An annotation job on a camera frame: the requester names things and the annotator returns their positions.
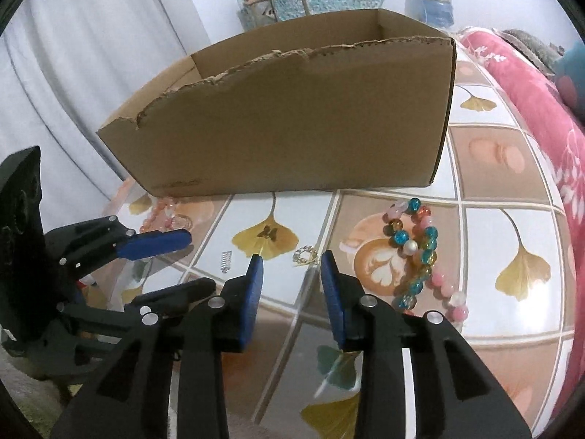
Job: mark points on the brown cardboard box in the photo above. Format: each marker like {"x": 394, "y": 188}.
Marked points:
{"x": 297, "y": 123}

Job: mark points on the gold round hoop earring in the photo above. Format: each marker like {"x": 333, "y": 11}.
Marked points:
{"x": 312, "y": 252}

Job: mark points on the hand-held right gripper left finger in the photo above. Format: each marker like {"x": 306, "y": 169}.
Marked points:
{"x": 253, "y": 302}

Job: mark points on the grey fuzzy cloth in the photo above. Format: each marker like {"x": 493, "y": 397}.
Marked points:
{"x": 530, "y": 45}

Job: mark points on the silver abacus charm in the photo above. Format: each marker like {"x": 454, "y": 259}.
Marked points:
{"x": 225, "y": 261}

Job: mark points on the white curtain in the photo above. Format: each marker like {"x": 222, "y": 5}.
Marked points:
{"x": 68, "y": 77}

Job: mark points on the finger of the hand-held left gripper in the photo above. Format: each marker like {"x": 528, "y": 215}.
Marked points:
{"x": 183, "y": 292}
{"x": 155, "y": 243}

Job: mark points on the teal plush cushion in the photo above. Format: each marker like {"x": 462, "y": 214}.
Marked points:
{"x": 573, "y": 61}

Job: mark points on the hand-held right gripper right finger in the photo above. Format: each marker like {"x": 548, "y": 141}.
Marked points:
{"x": 333, "y": 302}

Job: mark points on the pink floral blanket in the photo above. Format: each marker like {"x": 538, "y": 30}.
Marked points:
{"x": 539, "y": 100}

